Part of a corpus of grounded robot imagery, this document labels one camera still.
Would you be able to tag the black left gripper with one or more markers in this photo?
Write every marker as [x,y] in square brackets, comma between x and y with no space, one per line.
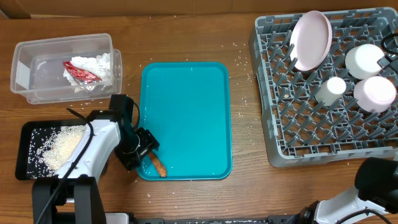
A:
[148,143]

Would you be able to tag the light green bowl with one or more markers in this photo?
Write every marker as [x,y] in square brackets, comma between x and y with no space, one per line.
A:
[362,61]

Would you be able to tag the brown sausage piece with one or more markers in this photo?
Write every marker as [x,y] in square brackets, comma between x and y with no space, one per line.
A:
[160,168]

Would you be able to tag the white cup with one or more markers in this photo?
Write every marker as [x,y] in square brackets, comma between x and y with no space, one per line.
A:
[331,90]

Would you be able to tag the large pink plate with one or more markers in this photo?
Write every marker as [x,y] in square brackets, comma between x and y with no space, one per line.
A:
[311,38]

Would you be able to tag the red snack wrapper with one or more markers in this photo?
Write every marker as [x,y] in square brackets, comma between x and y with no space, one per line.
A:
[79,74]

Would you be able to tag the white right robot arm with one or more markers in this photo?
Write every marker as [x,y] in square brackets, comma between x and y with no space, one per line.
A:
[375,185]

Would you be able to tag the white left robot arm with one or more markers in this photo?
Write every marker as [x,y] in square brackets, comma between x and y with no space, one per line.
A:
[72,195]

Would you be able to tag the grey dishwasher rack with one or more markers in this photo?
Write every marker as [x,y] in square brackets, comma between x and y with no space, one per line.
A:
[299,130]

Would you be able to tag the teal plastic tray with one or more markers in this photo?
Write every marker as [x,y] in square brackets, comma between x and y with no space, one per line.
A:
[186,107]

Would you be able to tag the pile of white rice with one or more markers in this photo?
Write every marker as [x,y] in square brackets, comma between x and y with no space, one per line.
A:
[50,148]

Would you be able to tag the black plastic tray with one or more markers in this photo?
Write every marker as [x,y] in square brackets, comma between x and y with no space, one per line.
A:
[28,140]

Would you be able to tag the clear plastic bin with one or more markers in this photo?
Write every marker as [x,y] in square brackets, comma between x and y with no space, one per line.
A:
[37,68]

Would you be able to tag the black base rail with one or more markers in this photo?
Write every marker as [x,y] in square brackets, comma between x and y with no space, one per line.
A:
[217,221]

